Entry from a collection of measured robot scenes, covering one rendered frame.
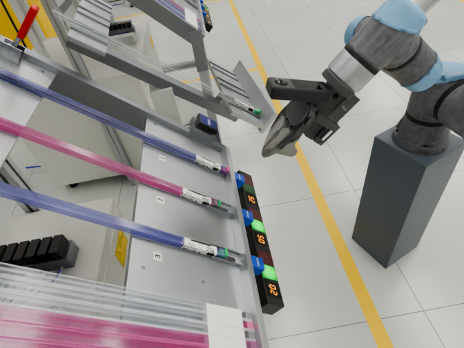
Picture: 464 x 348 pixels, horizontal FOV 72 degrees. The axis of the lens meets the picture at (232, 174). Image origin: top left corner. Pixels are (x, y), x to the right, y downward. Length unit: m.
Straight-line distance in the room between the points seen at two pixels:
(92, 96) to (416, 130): 0.83
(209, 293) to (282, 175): 1.28
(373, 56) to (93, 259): 0.69
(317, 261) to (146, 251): 1.02
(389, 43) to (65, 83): 0.58
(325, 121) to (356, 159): 1.22
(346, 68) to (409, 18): 0.11
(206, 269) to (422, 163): 0.72
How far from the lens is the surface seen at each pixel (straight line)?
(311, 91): 0.60
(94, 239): 0.83
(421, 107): 1.00
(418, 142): 1.04
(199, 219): 0.57
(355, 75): 0.61
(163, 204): 0.55
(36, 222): 0.97
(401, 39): 0.62
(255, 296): 0.52
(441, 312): 1.42
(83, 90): 0.70
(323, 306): 1.33
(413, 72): 0.68
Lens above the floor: 1.21
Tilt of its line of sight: 43 degrees down
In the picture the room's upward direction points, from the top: 10 degrees counter-clockwise
